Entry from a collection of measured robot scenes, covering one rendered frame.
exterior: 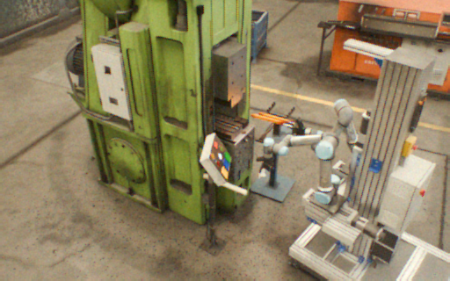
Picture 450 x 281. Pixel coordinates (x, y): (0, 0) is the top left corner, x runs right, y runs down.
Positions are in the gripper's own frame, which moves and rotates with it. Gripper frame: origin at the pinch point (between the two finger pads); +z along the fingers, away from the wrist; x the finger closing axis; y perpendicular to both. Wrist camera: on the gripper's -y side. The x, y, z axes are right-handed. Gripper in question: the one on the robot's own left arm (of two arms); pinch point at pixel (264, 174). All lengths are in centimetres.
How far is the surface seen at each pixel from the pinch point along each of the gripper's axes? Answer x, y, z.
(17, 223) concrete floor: -138, -207, 94
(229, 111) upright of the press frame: 50, -80, -4
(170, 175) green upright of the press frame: -18, -98, 44
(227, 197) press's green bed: 16, -54, 71
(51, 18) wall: 191, -707, 75
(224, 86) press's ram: 14, -54, -56
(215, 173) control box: -35.3, -21.0, -11.9
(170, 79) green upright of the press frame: -12, -91, -61
